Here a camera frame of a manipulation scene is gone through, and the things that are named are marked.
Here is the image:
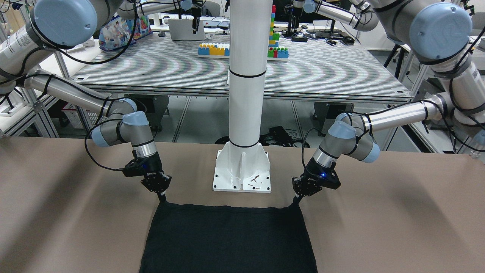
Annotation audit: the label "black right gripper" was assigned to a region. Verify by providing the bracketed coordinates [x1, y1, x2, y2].
[122, 152, 172, 203]

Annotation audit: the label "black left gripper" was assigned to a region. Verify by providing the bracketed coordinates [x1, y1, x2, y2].
[292, 158, 341, 205]

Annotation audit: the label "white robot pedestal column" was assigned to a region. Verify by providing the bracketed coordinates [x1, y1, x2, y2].
[212, 0, 272, 194]

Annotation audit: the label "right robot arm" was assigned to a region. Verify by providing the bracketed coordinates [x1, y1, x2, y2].
[1, 0, 171, 202]

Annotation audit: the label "black printed t-shirt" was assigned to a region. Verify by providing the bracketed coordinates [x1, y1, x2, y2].
[139, 201, 318, 273]

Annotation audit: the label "colourful building blocks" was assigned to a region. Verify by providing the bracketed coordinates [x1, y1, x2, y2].
[197, 0, 289, 61]

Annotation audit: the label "grey striped work table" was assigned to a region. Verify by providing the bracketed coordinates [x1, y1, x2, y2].
[72, 35, 413, 104]

